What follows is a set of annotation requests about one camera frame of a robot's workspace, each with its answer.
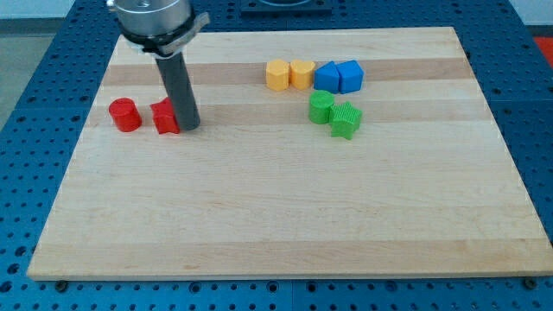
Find yellow heart block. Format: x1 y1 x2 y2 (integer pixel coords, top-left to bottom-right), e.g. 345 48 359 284
290 60 315 90

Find blue triangle block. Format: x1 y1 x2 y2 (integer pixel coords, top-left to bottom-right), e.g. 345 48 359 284
314 61 340 93

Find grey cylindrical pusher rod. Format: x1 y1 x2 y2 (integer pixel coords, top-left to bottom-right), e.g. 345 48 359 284
156 53 200 131

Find blue pentagon block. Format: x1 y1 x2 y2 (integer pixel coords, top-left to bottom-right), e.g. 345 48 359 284
337 60 365 94

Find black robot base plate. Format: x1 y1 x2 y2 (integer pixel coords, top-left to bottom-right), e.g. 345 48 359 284
239 0 334 16

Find green cylinder block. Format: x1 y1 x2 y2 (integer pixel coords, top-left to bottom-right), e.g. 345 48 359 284
308 90 334 124

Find wooden board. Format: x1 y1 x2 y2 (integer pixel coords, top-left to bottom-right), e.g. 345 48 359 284
28 27 552 281

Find red star block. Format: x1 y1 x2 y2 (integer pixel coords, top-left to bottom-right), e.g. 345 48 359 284
149 97 181 135

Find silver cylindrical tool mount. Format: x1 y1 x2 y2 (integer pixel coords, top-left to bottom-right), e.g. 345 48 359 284
106 0 210 58

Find yellow hexagon block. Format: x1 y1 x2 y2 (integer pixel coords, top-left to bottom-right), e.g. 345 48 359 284
265 59 289 92

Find red cylinder block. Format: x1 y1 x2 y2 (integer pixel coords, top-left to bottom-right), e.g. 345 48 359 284
108 98 142 132

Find green star block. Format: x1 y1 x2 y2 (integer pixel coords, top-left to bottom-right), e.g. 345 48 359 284
328 101 363 140

